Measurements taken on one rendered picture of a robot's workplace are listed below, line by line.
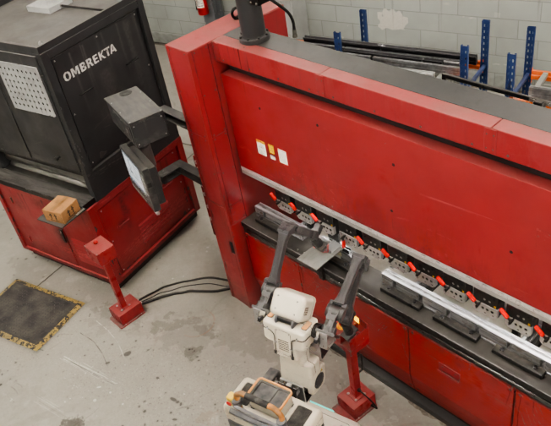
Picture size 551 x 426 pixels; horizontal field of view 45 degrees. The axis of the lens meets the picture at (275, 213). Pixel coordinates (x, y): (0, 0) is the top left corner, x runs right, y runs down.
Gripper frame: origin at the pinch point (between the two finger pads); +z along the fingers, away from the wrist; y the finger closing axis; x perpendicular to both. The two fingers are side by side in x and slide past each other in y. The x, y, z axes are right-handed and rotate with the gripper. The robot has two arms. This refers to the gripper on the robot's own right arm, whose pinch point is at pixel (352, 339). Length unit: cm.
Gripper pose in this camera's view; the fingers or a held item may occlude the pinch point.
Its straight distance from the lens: 426.7
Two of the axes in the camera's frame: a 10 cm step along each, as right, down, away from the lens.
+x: -6.1, -4.3, 6.7
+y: 7.2, -6.4, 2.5
